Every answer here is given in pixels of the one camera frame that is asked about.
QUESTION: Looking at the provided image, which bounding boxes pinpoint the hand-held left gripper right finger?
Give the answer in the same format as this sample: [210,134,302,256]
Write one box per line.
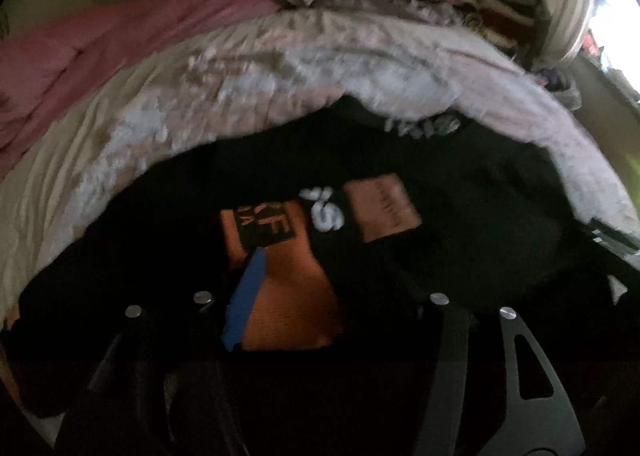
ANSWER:
[414,292,587,456]

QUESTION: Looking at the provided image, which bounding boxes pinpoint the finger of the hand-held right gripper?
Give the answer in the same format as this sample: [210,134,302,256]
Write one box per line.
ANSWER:
[587,217,640,253]

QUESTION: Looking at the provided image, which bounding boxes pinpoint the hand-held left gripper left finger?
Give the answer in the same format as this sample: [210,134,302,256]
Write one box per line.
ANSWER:
[55,248,267,456]

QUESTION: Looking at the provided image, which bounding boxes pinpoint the black printed shirt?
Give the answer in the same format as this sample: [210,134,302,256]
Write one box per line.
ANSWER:
[5,96,640,417]

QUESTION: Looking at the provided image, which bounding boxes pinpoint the basket with white bag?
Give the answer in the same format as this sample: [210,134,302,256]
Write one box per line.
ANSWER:
[532,64,583,111]

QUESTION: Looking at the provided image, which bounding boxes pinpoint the striped curtain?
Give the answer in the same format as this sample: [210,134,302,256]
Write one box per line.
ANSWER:
[537,0,608,67]

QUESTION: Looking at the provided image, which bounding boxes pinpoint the pink quilt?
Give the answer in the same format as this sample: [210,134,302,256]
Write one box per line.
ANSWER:
[0,0,283,181]

